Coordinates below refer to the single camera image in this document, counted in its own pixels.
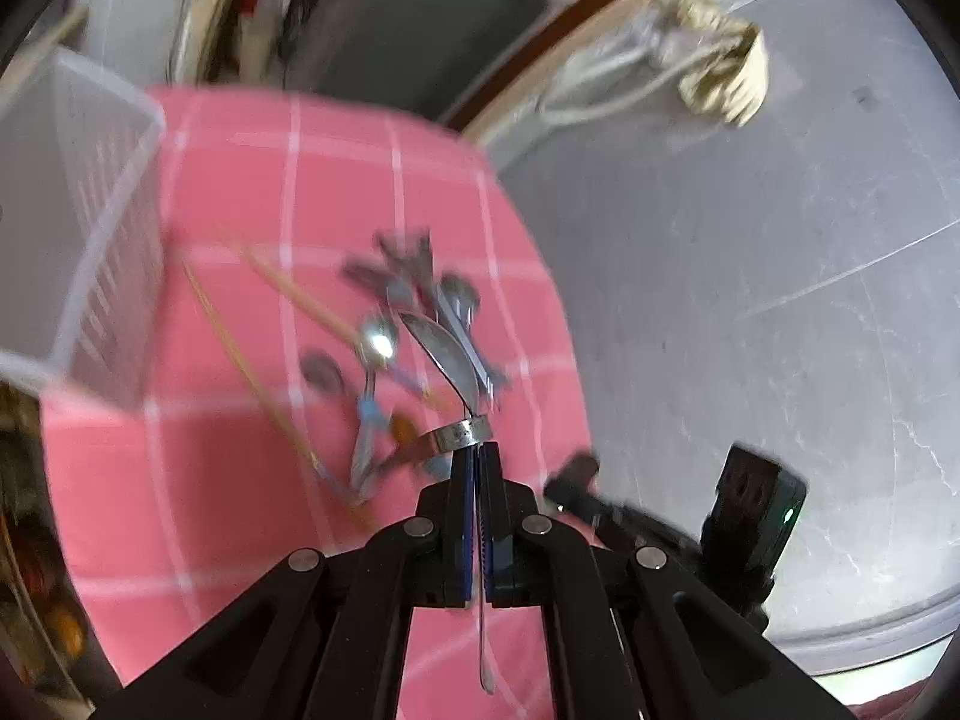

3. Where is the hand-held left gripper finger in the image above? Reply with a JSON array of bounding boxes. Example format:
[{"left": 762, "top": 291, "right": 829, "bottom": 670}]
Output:
[
  {"left": 90, "top": 444, "right": 481, "bottom": 720},
  {"left": 478, "top": 442, "right": 865, "bottom": 720}
]

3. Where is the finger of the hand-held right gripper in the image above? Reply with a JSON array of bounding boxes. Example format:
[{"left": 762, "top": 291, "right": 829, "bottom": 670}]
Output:
[{"left": 543, "top": 451, "right": 704, "bottom": 565}]

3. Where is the white plastic utensil basket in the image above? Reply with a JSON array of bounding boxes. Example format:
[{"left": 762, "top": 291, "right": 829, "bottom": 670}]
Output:
[{"left": 0, "top": 45, "right": 167, "bottom": 415}]

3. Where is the metal table knife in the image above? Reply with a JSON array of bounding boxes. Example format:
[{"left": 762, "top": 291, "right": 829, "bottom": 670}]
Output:
[{"left": 436, "top": 286, "right": 511, "bottom": 395}]

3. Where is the metal spoon blue band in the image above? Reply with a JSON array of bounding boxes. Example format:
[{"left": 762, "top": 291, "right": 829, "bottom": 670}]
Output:
[{"left": 346, "top": 315, "right": 400, "bottom": 503}]

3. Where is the dark metal spoon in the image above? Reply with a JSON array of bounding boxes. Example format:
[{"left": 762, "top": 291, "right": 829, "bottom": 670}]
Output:
[{"left": 298, "top": 349, "right": 346, "bottom": 395}]

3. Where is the pink checked tablecloth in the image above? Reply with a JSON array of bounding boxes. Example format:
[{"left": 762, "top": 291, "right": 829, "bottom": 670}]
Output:
[{"left": 41, "top": 86, "right": 595, "bottom": 720}]

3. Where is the metal fork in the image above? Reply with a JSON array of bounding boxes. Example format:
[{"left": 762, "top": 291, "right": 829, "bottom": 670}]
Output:
[{"left": 375, "top": 229, "right": 436, "bottom": 301}]

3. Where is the beige rag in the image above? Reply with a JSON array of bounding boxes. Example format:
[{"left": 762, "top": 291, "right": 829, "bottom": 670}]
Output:
[{"left": 661, "top": 0, "right": 772, "bottom": 130}]

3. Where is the wooden storage shelf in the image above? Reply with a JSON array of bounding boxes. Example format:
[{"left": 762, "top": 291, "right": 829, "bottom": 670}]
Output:
[{"left": 229, "top": 0, "right": 357, "bottom": 87}]

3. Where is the brown wooden door frame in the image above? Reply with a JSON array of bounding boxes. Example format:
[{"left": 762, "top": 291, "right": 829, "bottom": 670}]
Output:
[{"left": 439, "top": 0, "right": 758, "bottom": 143}]

